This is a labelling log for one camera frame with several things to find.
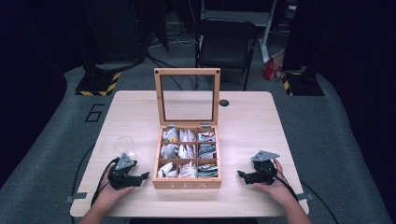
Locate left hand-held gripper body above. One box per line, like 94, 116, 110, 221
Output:
107, 152, 142, 191

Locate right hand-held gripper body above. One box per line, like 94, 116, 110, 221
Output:
246, 150, 281, 187

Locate person's left hand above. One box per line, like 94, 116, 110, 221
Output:
92, 165, 136, 213

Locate person's right hand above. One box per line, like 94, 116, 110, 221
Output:
251, 158, 298, 209

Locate clear glass cup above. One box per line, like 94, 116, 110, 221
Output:
113, 134, 137, 161

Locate wooden tea box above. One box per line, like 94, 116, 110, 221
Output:
151, 67, 223, 190

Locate grey tape piece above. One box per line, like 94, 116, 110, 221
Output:
64, 191, 89, 204
296, 192, 314, 202

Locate group of tea bags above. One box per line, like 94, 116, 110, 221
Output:
157, 127, 219, 179

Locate black stand striped base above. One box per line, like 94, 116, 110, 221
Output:
75, 59, 121, 97
280, 65, 325, 97

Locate red paper bag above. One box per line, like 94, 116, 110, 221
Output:
262, 49, 285, 83

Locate black folding chair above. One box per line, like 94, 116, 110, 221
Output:
194, 17, 260, 91

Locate dark curtain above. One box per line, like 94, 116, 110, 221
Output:
283, 0, 396, 216
0, 0, 94, 190

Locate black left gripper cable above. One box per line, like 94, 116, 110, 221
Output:
70, 143, 121, 224

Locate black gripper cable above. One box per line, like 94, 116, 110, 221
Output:
270, 159, 341, 224
70, 143, 121, 224

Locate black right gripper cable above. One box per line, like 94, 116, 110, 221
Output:
270, 159, 341, 224

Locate loose floor cables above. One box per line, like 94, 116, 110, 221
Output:
146, 18, 198, 68

